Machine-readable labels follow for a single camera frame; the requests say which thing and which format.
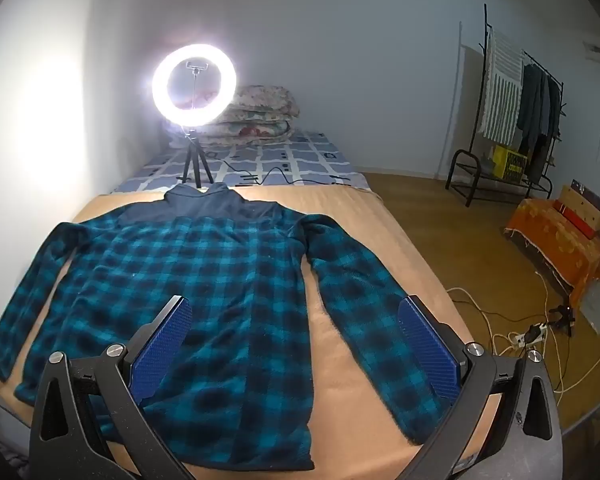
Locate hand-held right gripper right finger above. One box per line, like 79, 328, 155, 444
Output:
396, 295, 565, 480

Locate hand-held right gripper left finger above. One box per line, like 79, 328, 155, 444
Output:
29, 295, 196, 480

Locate teal plaid fleece jacket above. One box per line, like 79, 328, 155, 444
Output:
0, 182, 446, 471

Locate dark hanging clothes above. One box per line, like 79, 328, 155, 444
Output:
516, 62, 562, 186

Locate black clothes rack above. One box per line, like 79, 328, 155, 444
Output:
446, 4, 566, 208

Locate white power strip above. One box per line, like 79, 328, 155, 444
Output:
507, 322, 548, 348

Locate black clamp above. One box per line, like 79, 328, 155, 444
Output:
547, 305, 576, 336

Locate orange patterned box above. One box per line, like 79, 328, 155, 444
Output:
504, 197, 600, 306

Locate black tripod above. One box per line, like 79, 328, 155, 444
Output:
176, 60, 213, 187

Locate red box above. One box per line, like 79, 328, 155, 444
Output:
555, 201, 596, 238

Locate yellow box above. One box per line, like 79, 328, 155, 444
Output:
491, 145, 528, 182

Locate cardboard box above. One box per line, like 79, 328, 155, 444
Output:
560, 180, 600, 238

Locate blue checkered bedsheet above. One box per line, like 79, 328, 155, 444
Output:
111, 130, 373, 195

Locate folded floral quilt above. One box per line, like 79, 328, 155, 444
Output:
200, 85, 301, 147

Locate white striped towel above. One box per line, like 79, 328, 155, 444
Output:
480, 27, 525, 146

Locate power strip with cables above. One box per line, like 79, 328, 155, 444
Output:
447, 270, 600, 406

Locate black cable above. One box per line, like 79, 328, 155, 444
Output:
207, 157, 356, 187

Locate white ring light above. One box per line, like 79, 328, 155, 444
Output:
151, 44, 238, 127

